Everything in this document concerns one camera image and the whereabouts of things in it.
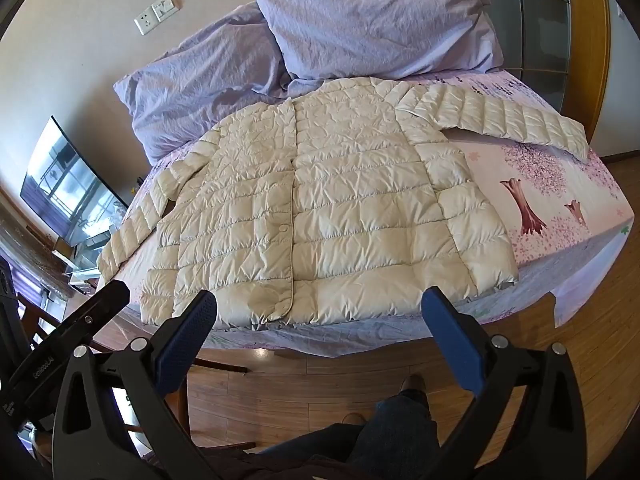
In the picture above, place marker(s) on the flat screen television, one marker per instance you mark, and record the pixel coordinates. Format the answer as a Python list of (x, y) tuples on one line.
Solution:
[(65, 185)]

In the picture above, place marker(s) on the wooden chair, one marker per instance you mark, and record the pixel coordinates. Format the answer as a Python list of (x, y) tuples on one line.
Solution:
[(37, 320)]

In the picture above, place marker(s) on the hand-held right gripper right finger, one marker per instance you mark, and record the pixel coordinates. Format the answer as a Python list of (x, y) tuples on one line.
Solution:
[(452, 340)]

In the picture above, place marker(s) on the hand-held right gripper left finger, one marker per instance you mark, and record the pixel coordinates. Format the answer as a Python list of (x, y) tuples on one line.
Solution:
[(186, 337)]

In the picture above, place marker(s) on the glass television stand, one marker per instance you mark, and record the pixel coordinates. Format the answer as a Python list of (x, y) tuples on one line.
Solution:
[(80, 265)]

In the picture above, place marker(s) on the brown shoe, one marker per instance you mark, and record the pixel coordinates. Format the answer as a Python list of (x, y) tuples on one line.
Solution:
[(354, 419), (413, 384)]

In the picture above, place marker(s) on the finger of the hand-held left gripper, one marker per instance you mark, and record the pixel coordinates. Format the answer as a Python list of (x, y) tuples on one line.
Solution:
[(97, 307)]

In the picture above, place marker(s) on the white light switch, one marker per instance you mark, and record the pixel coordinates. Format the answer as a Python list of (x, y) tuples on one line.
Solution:
[(165, 6)]

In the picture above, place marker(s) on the cream puffer jacket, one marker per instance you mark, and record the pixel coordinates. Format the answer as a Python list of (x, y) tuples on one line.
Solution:
[(325, 210)]

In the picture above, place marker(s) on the person's dark trousers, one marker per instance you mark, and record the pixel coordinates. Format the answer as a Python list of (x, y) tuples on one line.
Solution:
[(390, 435)]

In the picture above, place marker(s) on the white wall socket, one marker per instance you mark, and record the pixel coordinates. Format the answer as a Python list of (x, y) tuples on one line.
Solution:
[(143, 24)]

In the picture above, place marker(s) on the lavender pillow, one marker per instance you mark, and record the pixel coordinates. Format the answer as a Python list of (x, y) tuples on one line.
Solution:
[(200, 90), (375, 25)]

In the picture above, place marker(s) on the frosted glass door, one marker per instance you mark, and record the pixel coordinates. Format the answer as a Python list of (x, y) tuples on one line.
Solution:
[(540, 15)]

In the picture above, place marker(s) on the pink tree print bed sheet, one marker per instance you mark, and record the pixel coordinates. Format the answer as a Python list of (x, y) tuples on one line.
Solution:
[(550, 210)]

